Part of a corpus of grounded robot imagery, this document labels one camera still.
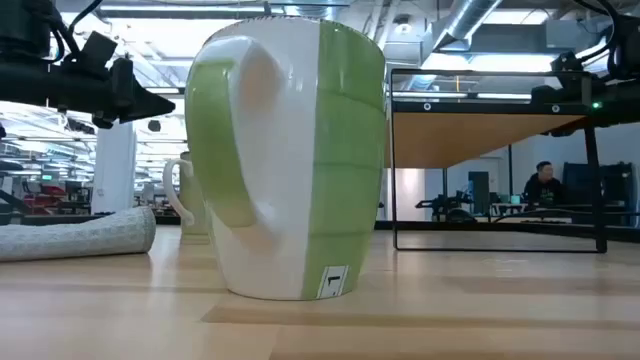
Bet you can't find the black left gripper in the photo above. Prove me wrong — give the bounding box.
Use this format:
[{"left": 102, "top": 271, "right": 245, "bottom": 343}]
[{"left": 74, "top": 30, "right": 177, "bottom": 129}]

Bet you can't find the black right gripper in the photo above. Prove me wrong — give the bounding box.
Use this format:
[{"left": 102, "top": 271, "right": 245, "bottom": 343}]
[{"left": 529, "top": 49, "right": 624, "bottom": 109}]

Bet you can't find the pale cream mug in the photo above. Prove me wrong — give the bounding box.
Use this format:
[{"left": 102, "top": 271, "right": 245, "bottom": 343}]
[{"left": 162, "top": 151, "right": 212, "bottom": 237}]

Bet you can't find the green and white mug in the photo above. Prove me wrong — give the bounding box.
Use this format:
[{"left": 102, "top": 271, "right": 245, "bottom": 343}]
[{"left": 183, "top": 14, "right": 388, "bottom": 302}]

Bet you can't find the white square pillar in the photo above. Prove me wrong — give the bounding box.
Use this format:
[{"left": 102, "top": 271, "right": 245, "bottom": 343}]
[{"left": 90, "top": 121, "right": 138, "bottom": 216}]

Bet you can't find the person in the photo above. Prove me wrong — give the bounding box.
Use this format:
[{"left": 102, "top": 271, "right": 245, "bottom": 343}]
[{"left": 522, "top": 160, "right": 570, "bottom": 207}]

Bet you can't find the black background cabinet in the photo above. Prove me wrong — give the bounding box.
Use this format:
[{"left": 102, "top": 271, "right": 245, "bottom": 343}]
[{"left": 561, "top": 161, "right": 640, "bottom": 227}]

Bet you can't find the grey folded cloth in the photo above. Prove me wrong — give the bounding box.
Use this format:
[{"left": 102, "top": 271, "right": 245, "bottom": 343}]
[{"left": 0, "top": 205, "right": 158, "bottom": 263}]

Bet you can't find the wooden shelf with black frame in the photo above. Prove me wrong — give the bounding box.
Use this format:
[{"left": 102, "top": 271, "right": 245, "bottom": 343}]
[{"left": 383, "top": 68, "right": 609, "bottom": 254}]

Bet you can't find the silver ventilation duct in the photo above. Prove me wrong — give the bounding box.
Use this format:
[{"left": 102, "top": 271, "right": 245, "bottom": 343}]
[{"left": 430, "top": 0, "right": 505, "bottom": 52}]

